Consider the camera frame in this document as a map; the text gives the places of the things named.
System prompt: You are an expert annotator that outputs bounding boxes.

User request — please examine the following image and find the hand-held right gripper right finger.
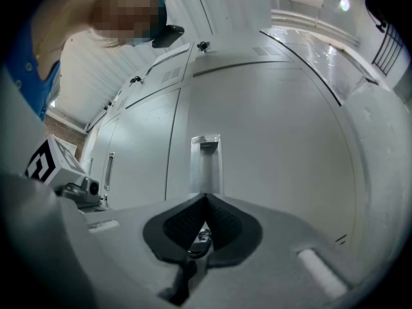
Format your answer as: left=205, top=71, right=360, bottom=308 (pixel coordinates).
left=192, top=193, right=371, bottom=309

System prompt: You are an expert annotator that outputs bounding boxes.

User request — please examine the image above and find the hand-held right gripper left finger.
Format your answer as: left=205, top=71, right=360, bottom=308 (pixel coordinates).
left=83, top=193, right=207, bottom=309

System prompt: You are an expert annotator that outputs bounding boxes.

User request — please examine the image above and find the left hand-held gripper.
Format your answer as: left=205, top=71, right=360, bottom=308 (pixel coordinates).
left=24, top=135, right=102, bottom=209

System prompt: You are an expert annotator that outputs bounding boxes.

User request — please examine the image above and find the white metal locker cabinet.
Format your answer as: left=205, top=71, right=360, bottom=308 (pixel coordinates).
left=82, top=29, right=366, bottom=260

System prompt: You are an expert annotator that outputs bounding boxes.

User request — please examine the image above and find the person's neck and chest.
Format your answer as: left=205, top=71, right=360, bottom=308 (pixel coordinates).
left=32, top=0, right=107, bottom=83

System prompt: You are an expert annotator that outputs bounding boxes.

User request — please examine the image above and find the white paper notice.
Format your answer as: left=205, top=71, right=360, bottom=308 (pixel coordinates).
left=143, top=42, right=191, bottom=77

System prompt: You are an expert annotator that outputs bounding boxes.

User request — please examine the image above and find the white partition panel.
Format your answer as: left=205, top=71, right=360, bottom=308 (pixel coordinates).
left=341, top=75, right=411, bottom=270

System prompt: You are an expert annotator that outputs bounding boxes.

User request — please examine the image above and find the person's head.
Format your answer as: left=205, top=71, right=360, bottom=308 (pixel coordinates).
left=86, top=0, right=162, bottom=48

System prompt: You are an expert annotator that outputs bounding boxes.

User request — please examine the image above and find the glossy poster board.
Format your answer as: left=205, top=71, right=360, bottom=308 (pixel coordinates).
left=262, top=27, right=380, bottom=106

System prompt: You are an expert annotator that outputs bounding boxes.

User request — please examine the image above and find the black metal railing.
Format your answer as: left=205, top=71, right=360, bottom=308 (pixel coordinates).
left=371, top=23, right=406, bottom=77

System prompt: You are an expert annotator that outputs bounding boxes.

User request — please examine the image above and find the black head-mounted camera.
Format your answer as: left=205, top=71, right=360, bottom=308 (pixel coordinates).
left=151, top=24, right=185, bottom=49

